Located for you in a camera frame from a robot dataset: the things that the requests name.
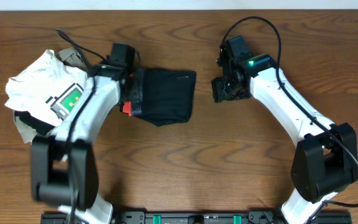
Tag olive green garment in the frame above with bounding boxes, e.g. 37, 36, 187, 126
13, 47, 90, 144

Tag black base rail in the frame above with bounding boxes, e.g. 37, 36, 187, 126
40, 210, 352, 224

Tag black leggings grey waistband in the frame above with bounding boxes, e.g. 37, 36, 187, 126
119, 68, 196, 126

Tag white printed t-shirt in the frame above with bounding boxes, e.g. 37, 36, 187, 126
5, 50, 87, 126

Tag black garment under shirt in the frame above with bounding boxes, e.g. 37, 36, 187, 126
14, 111, 55, 136

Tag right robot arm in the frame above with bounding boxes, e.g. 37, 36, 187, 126
212, 52, 358, 223

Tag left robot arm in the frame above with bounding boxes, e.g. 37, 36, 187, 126
30, 63, 130, 223

